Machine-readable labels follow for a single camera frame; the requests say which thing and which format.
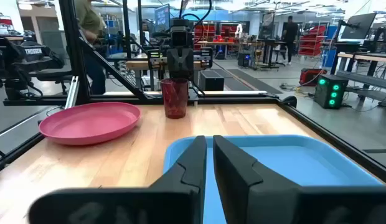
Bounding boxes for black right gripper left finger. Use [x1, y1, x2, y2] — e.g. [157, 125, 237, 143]
[28, 135, 208, 224]

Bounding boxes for black cube box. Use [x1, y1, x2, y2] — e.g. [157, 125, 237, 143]
[198, 70, 225, 91]

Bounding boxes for red storage shelves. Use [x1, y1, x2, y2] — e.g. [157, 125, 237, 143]
[194, 23, 240, 44]

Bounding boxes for rack of red bins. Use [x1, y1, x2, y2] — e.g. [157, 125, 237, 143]
[298, 24, 327, 57]

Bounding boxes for small computer blue light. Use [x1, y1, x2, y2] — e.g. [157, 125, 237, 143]
[237, 49, 253, 68]

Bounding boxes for pink round plate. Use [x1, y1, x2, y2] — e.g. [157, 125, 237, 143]
[38, 101, 142, 146]

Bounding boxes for black table clamp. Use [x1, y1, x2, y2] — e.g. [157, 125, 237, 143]
[280, 95, 298, 109]

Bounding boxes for person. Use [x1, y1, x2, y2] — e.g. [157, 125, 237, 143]
[280, 15, 299, 65]
[73, 0, 107, 95]

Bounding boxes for black table frame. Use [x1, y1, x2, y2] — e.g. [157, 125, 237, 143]
[0, 0, 386, 184]

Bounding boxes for red box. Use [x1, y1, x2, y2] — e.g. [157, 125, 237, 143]
[299, 68, 328, 87]

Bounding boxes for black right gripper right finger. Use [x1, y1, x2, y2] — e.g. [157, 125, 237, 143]
[212, 134, 386, 224]

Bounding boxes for black monitor on stand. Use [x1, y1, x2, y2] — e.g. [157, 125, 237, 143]
[337, 12, 377, 43]

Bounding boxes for silver aluminium rail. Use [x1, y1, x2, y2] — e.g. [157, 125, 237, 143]
[64, 75, 80, 110]

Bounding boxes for dark display screen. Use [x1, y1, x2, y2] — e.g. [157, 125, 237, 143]
[154, 3, 171, 32]

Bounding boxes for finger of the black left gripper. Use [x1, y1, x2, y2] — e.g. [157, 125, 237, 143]
[180, 49, 195, 78]
[166, 49, 181, 78]

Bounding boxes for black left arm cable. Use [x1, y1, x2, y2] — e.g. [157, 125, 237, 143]
[179, 0, 213, 32]

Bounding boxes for black computer tower green lights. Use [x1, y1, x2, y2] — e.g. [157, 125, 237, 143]
[313, 73, 349, 110]

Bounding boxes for blue plastic tray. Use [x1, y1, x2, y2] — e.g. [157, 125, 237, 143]
[163, 134, 385, 224]

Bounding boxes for red translucent cup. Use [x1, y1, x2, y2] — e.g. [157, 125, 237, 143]
[160, 78, 190, 119]

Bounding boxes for wooden-top desk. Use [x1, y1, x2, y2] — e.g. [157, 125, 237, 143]
[329, 52, 386, 100]

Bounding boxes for wooden workbench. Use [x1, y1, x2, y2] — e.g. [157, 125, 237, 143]
[125, 58, 203, 91]

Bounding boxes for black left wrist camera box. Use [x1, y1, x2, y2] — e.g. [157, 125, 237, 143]
[171, 26, 194, 48]

